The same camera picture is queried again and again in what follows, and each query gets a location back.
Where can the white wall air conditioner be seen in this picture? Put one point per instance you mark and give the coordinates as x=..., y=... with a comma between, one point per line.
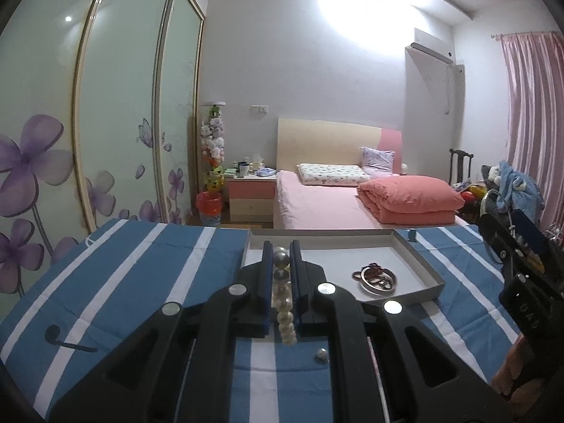
x=432, y=46

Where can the silver bangle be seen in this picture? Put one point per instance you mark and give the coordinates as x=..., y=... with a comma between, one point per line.
x=374, y=291

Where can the person's right hand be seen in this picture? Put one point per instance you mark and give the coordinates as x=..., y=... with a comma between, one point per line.
x=509, y=374

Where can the small pearl stud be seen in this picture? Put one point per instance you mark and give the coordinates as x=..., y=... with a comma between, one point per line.
x=321, y=354

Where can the curtain rod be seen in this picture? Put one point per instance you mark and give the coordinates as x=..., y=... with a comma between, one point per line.
x=524, y=33

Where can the grey shallow tray box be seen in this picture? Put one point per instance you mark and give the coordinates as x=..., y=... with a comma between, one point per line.
x=335, y=260

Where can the wall socket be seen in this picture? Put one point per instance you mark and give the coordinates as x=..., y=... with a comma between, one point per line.
x=258, y=108

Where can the plush toy tower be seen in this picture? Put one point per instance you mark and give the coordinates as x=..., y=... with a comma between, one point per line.
x=213, y=150

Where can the bed with beige pink headboard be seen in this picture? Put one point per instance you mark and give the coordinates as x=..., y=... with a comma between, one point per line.
x=317, y=202

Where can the purple pillow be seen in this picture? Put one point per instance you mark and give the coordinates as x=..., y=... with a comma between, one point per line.
x=376, y=159

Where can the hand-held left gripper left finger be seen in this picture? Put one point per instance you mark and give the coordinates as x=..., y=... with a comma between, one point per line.
x=264, y=273

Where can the pink curtain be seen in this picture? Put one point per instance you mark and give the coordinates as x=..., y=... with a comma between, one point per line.
x=537, y=119

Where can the white patterned pillow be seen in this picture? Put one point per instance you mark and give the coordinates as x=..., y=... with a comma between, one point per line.
x=330, y=174

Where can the pink beige nightstand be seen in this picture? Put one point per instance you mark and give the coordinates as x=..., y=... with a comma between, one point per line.
x=251, y=198

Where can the white pipe cover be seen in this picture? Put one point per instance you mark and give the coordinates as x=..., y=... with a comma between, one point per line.
x=456, y=88

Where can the folded blue cloth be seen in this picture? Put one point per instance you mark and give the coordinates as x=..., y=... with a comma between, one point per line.
x=266, y=172

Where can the dark wooden chair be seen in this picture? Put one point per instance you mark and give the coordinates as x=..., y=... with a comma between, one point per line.
x=460, y=167

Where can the red trash bin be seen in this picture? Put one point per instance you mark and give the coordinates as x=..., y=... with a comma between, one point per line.
x=209, y=209

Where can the floral sliding door wardrobe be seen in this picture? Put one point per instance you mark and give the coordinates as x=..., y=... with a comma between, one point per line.
x=119, y=97

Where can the tissue box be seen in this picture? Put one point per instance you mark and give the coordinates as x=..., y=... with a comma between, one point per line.
x=255, y=164

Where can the folded pink quilt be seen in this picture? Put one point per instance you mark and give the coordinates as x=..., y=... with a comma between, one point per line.
x=409, y=200

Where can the light blue garment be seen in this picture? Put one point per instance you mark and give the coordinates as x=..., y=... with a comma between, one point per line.
x=517, y=189

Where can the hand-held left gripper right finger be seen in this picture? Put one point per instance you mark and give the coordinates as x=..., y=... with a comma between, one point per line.
x=298, y=282

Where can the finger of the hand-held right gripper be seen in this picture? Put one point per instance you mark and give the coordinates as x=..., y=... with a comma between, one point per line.
x=526, y=227
x=493, y=238

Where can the blue white striped tablecloth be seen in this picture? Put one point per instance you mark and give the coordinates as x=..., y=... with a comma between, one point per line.
x=132, y=273

